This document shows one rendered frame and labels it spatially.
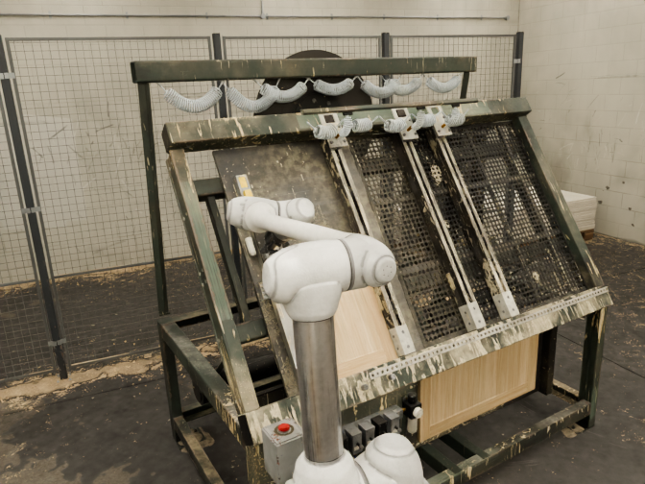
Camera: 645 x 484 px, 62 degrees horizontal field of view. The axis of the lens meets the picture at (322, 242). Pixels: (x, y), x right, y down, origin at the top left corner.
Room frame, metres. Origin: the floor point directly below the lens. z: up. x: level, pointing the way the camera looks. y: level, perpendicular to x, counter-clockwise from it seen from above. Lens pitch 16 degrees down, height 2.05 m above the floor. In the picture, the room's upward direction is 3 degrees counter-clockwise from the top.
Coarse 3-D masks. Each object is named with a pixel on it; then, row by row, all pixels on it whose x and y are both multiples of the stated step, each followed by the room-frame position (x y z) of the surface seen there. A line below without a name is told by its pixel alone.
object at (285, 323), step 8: (240, 176) 2.31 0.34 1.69; (240, 184) 2.29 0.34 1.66; (248, 184) 2.30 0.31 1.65; (240, 192) 2.27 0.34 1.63; (256, 248) 2.16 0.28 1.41; (280, 304) 2.04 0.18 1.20; (280, 312) 2.02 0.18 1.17; (280, 320) 2.00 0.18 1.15; (288, 320) 2.01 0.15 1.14; (280, 328) 2.00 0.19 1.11; (288, 328) 1.99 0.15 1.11; (288, 336) 1.97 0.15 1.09; (288, 344) 1.95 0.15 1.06; (288, 352) 1.96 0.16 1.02; (296, 368) 1.90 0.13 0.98; (296, 376) 1.91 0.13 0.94
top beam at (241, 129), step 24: (192, 120) 2.31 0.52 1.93; (216, 120) 2.36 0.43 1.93; (240, 120) 2.41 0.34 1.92; (264, 120) 2.46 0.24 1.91; (288, 120) 2.52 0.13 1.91; (312, 120) 2.58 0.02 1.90; (480, 120) 3.17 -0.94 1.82; (504, 120) 3.31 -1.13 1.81; (168, 144) 2.24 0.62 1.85; (192, 144) 2.28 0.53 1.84; (216, 144) 2.35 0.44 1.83; (240, 144) 2.42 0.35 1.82; (264, 144) 2.50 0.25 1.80
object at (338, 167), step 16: (336, 144) 2.54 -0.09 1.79; (336, 160) 2.53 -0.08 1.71; (336, 176) 2.52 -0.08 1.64; (352, 192) 2.47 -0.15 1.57; (352, 208) 2.41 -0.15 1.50; (352, 224) 2.41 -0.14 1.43; (368, 224) 2.40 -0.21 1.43; (384, 288) 2.23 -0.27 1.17; (384, 304) 2.21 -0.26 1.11; (400, 320) 2.17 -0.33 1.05; (400, 336) 2.13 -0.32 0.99; (400, 352) 2.11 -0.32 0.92
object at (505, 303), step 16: (432, 112) 2.93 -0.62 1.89; (432, 128) 2.93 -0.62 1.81; (448, 128) 2.92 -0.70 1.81; (432, 144) 2.93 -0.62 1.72; (448, 160) 2.84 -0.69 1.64; (448, 176) 2.81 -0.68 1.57; (464, 192) 2.77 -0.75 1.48; (464, 208) 2.71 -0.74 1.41; (464, 224) 2.71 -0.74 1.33; (480, 224) 2.68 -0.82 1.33; (480, 240) 2.62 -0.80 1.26; (480, 256) 2.61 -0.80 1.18; (496, 272) 2.55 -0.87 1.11; (496, 288) 2.51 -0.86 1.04; (496, 304) 2.50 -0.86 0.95; (512, 304) 2.46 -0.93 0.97
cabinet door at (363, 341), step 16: (368, 288) 2.26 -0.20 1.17; (352, 304) 2.19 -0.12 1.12; (368, 304) 2.21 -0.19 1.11; (336, 320) 2.11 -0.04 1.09; (352, 320) 2.14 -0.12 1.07; (368, 320) 2.17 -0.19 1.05; (384, 320) 2.20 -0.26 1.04; (336, 336) 2.07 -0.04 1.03; (352, 336) 2.10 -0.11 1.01; (368, 336) 2.13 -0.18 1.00; (384, 336) 2.15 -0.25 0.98; (336, 352) 2.03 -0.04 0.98; (352, 352) 2.06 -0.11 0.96; (368, 352) 2.08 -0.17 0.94; (384, 352) 2.11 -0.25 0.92; (352, 368) 2.01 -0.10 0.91; (368, 368) 2.04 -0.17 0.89
